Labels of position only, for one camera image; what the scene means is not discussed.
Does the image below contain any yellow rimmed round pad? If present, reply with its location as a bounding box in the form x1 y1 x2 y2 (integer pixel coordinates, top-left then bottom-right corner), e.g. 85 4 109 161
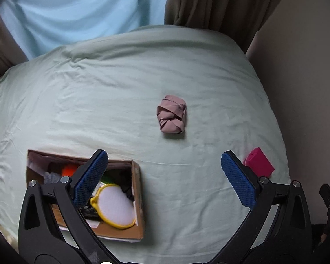
90 184 136 229

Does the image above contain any pink cloth bundle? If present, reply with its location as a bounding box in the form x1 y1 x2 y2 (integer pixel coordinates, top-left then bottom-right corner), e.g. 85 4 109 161
157 95 187 135

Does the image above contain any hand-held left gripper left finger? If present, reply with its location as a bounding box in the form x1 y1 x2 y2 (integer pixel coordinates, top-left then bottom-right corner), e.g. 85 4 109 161
18 149 119 264

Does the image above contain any light blue hanging cloth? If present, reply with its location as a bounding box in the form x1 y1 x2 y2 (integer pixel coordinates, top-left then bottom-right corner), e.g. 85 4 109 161
0 0 169 61

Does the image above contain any pale green bed sheet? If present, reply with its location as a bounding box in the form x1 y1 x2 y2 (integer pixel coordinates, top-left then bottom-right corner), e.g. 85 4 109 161
0 25 290 264

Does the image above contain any orange fluffy pom-pom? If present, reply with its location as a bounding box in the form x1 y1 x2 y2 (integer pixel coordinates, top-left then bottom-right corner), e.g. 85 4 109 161
62 164 80 177

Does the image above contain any cardboard box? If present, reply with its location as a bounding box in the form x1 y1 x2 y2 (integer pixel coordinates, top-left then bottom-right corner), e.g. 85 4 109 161
26 150 145 244

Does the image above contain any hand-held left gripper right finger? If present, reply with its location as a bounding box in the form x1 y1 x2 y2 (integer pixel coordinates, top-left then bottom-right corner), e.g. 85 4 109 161
221 150 312 264

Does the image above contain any brown curtain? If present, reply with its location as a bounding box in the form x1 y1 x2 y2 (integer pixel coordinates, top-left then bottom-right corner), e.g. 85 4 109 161
164 0 284 54
0 5 29 77

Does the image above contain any grey fuzzy cloth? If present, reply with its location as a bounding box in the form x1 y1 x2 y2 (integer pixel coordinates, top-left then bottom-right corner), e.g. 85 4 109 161
44 170 63 185

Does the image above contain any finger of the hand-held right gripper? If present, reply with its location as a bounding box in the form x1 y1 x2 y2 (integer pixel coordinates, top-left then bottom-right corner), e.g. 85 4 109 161
319 184 330 213

